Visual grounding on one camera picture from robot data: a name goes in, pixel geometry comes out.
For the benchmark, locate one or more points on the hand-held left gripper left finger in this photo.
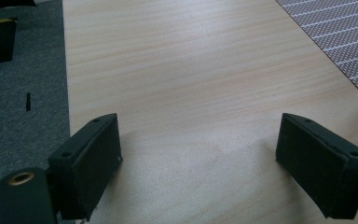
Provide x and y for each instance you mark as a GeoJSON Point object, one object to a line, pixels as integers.
{"type": "Point", "coordinates": [87, 168]}

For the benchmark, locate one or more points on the striped woven placemat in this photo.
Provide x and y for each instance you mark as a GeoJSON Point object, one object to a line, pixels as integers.
{"type": "Point", "coordinates": [348, 37]}

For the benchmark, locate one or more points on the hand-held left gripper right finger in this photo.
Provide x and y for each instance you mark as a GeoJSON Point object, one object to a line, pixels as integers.
{"type": "Point", "coordinates": [323, 168]}

